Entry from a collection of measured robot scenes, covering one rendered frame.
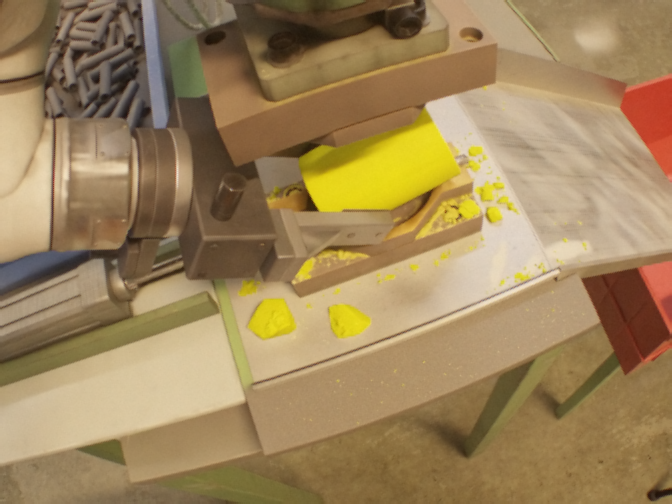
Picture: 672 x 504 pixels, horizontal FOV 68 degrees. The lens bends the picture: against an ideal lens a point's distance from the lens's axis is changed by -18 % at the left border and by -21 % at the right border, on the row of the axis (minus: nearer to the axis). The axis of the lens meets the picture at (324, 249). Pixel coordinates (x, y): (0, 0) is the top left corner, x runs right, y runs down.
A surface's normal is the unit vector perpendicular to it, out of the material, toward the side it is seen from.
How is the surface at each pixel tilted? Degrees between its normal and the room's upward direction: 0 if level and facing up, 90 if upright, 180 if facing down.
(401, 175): 60
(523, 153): 30
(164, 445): 0
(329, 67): 90
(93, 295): 0
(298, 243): 34
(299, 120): 90
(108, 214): 72
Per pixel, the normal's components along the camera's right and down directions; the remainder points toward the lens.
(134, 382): -0.16, -0.45
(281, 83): 0.30, 0.82
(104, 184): 0.49, 0.15
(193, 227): -0.87, 0.03
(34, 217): 0.59, 0.50
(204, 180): 0.39, -0.57
